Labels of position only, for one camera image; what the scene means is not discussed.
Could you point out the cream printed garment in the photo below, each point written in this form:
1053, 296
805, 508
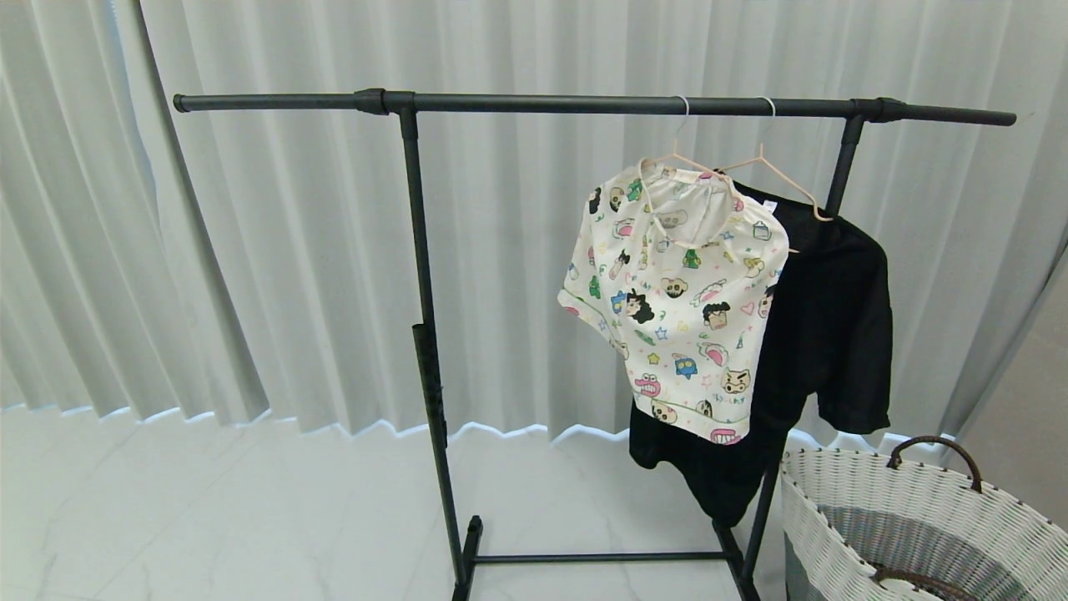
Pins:
676, 334

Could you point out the pink clothes hanger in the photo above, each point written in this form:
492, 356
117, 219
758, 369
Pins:
680, 154
780, 171

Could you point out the black garment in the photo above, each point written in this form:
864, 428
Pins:
834, 334

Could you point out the white curtain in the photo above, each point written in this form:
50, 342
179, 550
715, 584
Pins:
292, 250

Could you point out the black clothes rack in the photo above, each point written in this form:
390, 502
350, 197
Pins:
542, 104

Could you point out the white laundry basket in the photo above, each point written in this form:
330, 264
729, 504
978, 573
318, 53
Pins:
884, 492

